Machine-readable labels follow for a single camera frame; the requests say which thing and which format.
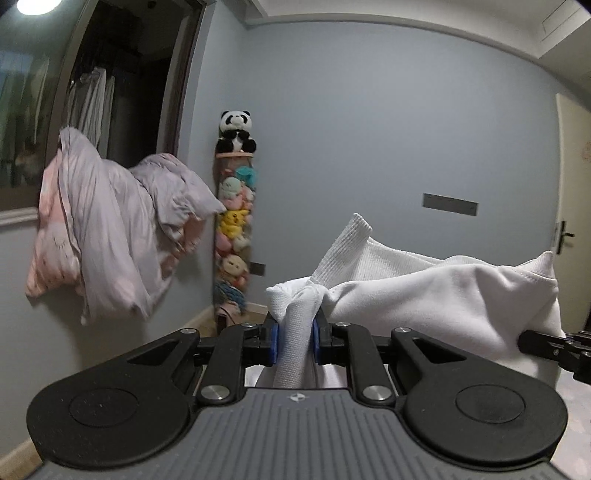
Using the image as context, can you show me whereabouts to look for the white sweatshirt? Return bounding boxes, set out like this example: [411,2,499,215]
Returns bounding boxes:
[245,215,564,389]

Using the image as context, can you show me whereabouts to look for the hanging clothes in wardrobe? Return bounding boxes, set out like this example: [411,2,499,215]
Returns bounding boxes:
[64,67,115,158]

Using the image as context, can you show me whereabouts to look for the cream door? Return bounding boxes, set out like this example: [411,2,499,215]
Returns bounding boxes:
[555,94,590,332]

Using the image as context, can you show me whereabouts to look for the polka dot bed sheet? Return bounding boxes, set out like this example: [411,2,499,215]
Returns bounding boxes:
[552,371,591,480]

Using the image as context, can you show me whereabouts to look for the grey pink duvet pile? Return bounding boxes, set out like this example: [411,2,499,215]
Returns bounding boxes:
[25,127,225,324]

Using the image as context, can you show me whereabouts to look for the hanging plush toy organizer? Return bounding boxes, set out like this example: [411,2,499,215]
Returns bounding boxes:
[213,152,256,325]

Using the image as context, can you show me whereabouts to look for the panda plush toy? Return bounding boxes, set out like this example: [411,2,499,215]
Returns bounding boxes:
[215,110,256,154]

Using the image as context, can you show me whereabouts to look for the round ceiling light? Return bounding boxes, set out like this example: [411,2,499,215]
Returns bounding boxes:
[16,0,61,16]

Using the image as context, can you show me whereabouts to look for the black door handle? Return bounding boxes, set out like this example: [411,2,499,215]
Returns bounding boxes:
[556,221,575,255]

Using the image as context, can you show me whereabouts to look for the grey wall vent panel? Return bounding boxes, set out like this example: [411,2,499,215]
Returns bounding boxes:
[423,193,479,216]

